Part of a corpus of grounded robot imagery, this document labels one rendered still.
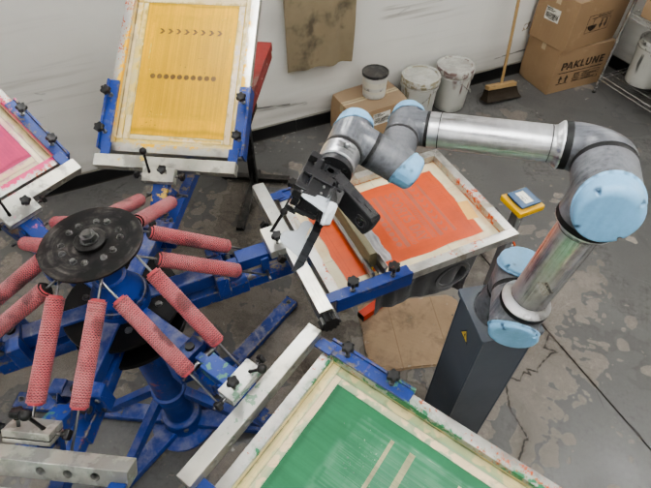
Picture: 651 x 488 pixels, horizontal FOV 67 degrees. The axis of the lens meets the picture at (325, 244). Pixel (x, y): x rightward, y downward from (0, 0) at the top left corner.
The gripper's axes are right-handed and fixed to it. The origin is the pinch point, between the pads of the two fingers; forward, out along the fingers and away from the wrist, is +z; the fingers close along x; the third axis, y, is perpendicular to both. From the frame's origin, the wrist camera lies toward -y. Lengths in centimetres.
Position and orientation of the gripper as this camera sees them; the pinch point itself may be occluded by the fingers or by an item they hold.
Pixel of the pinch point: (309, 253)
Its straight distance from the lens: 79.5
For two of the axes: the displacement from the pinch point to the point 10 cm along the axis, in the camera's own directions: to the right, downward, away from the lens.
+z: -3.1, 7.3, -6.1
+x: 3.4, -5.1, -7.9
